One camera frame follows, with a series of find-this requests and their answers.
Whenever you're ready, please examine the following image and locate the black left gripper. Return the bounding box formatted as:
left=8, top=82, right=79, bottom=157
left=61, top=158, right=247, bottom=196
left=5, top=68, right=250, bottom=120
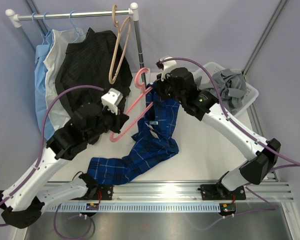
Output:
left=84, top=103, right=129, bottom=143

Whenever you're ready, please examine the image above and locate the pink plastic hanger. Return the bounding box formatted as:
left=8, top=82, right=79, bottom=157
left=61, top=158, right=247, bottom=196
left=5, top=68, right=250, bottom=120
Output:
left=109, top=67, right=159, bottom=143

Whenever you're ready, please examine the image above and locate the blue plaid shirt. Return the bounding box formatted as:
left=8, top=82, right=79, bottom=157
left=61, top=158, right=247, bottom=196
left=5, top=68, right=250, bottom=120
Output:
left=87, top=90, right=180, bottom=185

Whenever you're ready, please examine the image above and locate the grey shirt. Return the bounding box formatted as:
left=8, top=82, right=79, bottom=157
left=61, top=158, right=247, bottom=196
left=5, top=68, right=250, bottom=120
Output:
left=197, top=68, right=248, bottom=116

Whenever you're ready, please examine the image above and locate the beige plastic hanger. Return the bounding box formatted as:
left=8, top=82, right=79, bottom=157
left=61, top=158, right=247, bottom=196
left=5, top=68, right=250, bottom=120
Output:
left=108, top=4, right=131, bottom=85

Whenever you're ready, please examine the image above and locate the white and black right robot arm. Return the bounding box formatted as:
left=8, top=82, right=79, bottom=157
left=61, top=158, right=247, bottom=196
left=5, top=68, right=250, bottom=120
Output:
left=155, top=67, right=281, bottom=200

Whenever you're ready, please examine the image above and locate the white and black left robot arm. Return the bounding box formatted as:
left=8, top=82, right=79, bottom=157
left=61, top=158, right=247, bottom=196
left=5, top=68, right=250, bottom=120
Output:
left=0, top=103, right=129, bottom=229

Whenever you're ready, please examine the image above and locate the white shirt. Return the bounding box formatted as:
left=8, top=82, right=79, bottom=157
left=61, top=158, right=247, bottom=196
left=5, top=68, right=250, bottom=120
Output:
left=43, top=28, right=86, bottom=135

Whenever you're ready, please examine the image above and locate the light blue shirt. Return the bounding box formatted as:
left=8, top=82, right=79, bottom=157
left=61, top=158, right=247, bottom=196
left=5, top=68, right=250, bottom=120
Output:
left=34, top=31, right=53, bottom=132

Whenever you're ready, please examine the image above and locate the black garment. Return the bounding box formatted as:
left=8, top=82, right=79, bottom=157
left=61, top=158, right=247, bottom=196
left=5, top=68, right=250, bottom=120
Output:
left=54, top=27, right=134, bottom=146

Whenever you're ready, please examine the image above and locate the white plastic basket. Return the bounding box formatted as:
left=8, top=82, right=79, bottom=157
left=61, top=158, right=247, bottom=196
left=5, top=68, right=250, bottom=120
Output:
left=192, top=62, right=259, bottom=118

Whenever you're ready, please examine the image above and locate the white metal clothes rack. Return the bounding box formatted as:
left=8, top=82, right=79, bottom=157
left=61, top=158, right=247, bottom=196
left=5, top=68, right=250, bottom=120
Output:
left=4, top=2, right=152, bottom=86

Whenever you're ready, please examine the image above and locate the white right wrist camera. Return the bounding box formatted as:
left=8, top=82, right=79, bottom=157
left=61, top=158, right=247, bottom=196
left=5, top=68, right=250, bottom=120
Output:
left=156, top=56, right=177, bottom=82

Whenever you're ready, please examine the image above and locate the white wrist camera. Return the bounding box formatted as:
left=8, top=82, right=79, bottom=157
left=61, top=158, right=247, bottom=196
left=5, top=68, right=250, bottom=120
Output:
left=101, top=88, right=124, bottom=115
left=156, top=56, right=177, bottom=82

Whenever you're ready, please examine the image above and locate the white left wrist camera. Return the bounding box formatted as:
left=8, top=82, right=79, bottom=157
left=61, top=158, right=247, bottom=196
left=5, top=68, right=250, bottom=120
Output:
left=101, top=88, right=124, bottom=115

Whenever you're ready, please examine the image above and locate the light blue cable duct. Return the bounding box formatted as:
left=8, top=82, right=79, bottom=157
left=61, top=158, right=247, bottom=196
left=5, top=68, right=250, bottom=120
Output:
left=48, top=202, right=221, bottom=213

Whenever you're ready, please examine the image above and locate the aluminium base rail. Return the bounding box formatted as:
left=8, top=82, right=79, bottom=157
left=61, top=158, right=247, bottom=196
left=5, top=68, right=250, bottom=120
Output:
left=42, top=179, right=295, bottom=202

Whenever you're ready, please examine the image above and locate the blue wire hanger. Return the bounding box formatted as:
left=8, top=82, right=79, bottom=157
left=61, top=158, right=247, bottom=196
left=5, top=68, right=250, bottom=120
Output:
left=68, top=10, right=88, bottom=43
left=42, top=12, right=52, bottom=32
left=31, top=12, right=45, bottom=39

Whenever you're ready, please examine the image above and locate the aluminium frame post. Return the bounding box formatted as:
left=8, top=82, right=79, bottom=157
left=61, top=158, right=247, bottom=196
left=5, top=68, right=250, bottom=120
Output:
left=241, top=0, right=289, bottom=77

